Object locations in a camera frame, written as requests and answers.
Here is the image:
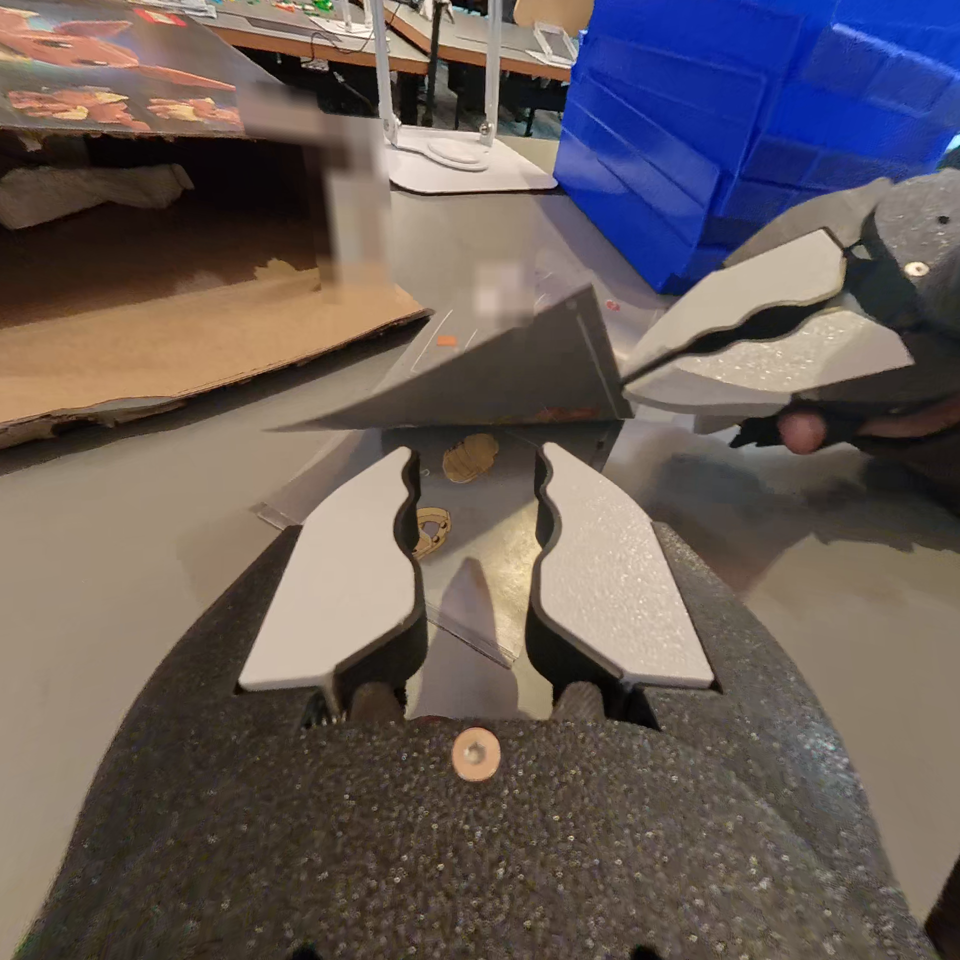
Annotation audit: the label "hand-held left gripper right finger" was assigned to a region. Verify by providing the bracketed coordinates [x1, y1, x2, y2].
[525, 441, 717, 691]

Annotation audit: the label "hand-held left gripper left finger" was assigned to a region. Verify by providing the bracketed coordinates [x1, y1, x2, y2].
[237, 446, 424, 694]

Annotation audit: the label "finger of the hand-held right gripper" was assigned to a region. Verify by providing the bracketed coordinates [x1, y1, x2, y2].
[623, 308, 919, 421]
[623, 228, 849, 376]

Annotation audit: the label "grey instruction booklet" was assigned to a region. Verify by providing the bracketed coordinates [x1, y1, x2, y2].
[255, 263, 639, 676]

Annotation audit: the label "grey desk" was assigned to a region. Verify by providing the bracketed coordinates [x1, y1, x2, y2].
[0, 135, 960, 960]

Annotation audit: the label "person's right hand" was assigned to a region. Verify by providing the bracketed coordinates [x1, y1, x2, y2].
[777, 398, 960, 459]

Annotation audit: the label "colourful printed toy box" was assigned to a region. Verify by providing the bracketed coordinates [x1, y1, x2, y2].
[0, 0, 429, 451]

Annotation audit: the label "white metal stand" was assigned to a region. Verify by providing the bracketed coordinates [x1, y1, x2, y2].
[368, 0, 504, 151]

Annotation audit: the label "wooden table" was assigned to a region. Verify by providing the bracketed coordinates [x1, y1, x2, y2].
[195, 0, 433, 73]

